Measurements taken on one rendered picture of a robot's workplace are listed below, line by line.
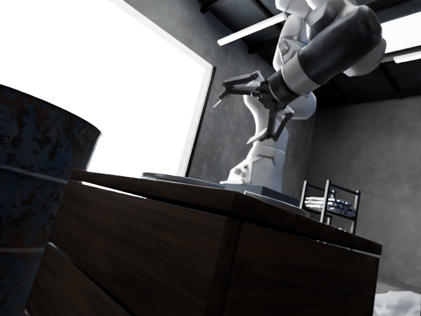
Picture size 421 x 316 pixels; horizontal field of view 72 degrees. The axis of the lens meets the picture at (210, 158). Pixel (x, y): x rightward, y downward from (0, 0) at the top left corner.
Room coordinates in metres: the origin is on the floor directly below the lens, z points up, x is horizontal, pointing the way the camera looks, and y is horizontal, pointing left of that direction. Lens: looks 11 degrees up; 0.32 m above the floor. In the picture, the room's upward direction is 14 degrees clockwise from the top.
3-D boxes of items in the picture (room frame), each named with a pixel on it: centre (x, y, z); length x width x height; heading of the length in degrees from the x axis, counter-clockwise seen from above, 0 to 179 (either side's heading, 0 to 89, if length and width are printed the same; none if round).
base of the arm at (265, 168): (0.99, -0.16, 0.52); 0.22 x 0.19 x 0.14; 36
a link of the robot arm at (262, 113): (0.96, -0.15, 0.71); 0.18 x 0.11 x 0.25; 88
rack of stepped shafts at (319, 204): (2.97, -1.30, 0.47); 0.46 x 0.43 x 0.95; 20
